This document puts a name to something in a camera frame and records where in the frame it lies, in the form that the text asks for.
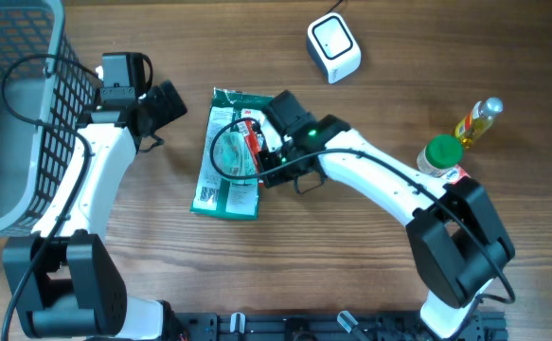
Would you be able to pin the green lid jar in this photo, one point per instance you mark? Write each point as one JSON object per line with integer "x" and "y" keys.
{"x": 441, "y": 154}

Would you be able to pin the grey plastic shopping basket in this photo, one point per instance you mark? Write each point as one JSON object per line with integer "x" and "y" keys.
{"x": 41, "y": 95}

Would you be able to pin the yellow liquid bottle grey cap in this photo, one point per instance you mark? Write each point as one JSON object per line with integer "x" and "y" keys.
{"x": 477, "y": 121}

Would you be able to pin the green 3M sponge package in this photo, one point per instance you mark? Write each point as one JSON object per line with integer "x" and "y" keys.
{"x": 215, "y": 195}

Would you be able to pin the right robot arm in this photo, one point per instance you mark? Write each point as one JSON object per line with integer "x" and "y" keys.
{"x": 458, "y": 241}

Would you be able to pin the white barcode scanner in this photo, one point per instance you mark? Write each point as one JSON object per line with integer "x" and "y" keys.
{"x": 332, "y": 47}

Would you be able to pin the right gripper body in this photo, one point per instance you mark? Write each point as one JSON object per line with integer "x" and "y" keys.
{"x": 279, "y": 166}

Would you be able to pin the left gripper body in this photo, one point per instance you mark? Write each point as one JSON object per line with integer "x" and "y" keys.
{"x": 148, "y": 127}

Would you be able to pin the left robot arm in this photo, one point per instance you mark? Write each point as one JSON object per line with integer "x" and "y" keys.
{"x": 62, "y": 279}

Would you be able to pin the pink tissue pack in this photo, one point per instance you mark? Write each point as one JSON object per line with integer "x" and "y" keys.
{"x": 454, "y": 174}

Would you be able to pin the red white tube packet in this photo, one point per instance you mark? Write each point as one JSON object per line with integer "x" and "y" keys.
{"x": 251, "y": 141}

